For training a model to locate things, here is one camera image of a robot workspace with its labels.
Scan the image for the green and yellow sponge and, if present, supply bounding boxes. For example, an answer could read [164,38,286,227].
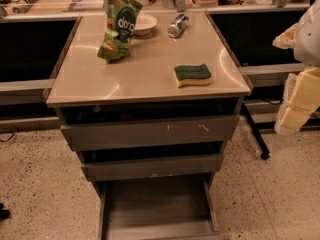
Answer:
[174,64,212,88]

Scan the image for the white bowl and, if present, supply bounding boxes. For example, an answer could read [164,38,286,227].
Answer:
[134,14,157,36]

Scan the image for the grey drawer cabinet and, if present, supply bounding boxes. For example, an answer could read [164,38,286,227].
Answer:
[45,10,252,240]

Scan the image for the top grey drawer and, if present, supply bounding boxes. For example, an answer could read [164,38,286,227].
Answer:
[61,115,239,152]

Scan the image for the silver soda can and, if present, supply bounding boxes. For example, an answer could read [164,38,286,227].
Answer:
[167,13,189,38]

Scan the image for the black table leg frame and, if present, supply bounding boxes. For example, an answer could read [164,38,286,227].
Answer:
[240,98,320,161]

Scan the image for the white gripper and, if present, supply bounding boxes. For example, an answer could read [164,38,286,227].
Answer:
[272,0,320,135]

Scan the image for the black cable on floor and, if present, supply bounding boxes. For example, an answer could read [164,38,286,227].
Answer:
[0,131,16,144]

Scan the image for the bottom grey drawer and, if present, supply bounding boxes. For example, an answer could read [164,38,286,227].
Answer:
[97,175,230,240]

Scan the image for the green snack bag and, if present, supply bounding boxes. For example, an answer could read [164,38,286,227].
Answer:
[97,0,142,61]

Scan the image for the black object on floor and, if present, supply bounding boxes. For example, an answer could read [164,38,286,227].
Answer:
[0,203,10,220]

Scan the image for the grey drawer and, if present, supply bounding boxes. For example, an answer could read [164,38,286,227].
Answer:
[97,175,230,240]
[61,115,239,152]
[82,153,224,182]

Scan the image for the middle grey drawer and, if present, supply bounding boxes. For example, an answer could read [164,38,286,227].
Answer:
[82,153,224,182]

